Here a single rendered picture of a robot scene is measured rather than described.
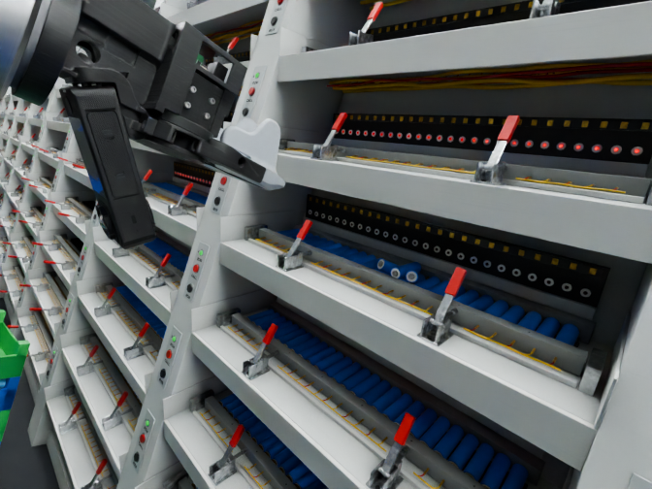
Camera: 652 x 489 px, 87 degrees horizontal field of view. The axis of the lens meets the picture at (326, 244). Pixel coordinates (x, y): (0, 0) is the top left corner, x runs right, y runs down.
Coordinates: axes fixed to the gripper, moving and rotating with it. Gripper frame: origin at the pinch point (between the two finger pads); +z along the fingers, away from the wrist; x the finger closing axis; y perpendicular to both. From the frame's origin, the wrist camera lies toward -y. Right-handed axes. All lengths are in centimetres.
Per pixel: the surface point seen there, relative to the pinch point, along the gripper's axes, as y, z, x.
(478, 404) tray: -13.9, 17.5, -21.4
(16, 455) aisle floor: -103, 16, 98
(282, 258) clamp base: -8.6, 17.5, 12.9
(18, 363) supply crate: -52, 0, 63
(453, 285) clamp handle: -3.3, 18.8, -14.5
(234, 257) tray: -12.2, 16.9, 24.8
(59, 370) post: -75, 20, 100
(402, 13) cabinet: 49, 34, 21
